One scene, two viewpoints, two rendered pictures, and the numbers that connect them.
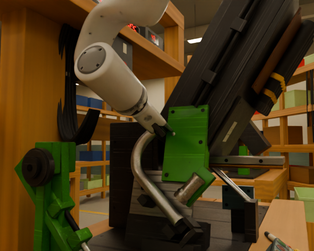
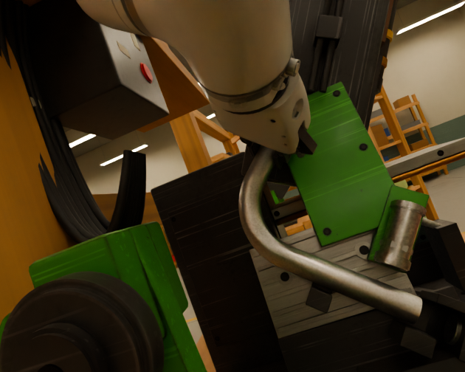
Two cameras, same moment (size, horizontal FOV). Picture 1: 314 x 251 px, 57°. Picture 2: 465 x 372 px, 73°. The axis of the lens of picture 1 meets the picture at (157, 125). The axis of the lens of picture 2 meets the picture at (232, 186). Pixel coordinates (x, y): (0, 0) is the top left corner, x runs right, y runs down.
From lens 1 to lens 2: 0.44 m
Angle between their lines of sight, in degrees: 17
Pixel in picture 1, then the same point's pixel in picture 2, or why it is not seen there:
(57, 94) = (28, 145)
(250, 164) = (426, 164)
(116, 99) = (262, 37)
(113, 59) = not seen: outside the picture
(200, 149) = (369, 159)
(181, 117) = not seen: hidden behind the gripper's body
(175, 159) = (330, 195)
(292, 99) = not seen: hidden behind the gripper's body
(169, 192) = (343, 262)
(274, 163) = (464, 147)
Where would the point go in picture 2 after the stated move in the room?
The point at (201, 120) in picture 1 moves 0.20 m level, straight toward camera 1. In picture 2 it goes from (343, 110) to (462, 21)
